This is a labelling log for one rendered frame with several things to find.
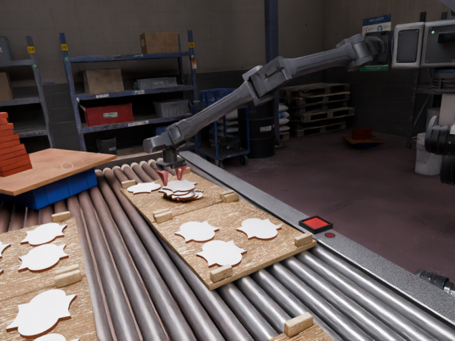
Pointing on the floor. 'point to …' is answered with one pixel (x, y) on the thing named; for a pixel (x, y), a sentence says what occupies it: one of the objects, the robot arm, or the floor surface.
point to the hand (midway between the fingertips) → (172, 182)
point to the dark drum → (258, 129)
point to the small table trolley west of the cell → (217, 141)
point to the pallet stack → (315, 107)
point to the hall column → (271, 38)
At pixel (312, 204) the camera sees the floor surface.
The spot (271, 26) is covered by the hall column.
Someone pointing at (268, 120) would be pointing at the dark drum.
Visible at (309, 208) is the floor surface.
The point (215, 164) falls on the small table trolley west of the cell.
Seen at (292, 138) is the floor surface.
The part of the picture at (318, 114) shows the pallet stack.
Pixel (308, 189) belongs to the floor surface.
